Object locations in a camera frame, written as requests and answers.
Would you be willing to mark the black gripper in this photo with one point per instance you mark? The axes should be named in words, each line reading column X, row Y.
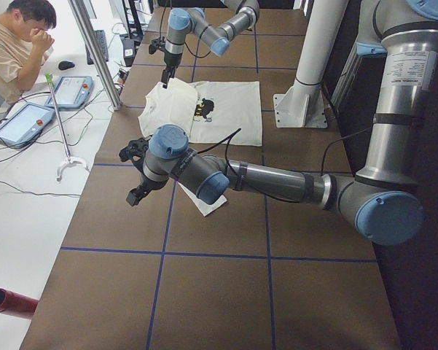
column 170, row 60
column 146, row 182

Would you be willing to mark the near blue teach pendant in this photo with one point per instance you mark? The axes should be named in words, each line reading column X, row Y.
column 25, row 125

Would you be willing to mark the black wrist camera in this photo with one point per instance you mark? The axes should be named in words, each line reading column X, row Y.
column 157, row 44
column 135, row 151

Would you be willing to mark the metal reacher grabber stick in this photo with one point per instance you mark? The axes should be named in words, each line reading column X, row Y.
column 70, row 160

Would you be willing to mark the aluminium frame post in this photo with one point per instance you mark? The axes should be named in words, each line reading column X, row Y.
column 86, row 29

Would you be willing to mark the far blue teach pendant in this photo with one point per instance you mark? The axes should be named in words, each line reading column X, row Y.
column 71, row 92

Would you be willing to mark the cream long-sleeve cat shirt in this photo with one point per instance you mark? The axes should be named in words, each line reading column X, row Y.
column 180, row 113

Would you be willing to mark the blue teach pendant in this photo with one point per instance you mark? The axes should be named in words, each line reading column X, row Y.
column 71, row 92
column 25, row 125

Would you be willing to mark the white support column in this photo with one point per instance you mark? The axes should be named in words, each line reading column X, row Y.
column 302, row 106

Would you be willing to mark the red cylinder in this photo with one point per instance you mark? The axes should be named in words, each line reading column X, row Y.
column 15, row 304

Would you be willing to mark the black computer mouse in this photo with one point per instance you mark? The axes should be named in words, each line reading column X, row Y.
column 64, row 65

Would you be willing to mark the man in beige shirt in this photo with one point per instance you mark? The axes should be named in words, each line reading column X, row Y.
column 25, row 45

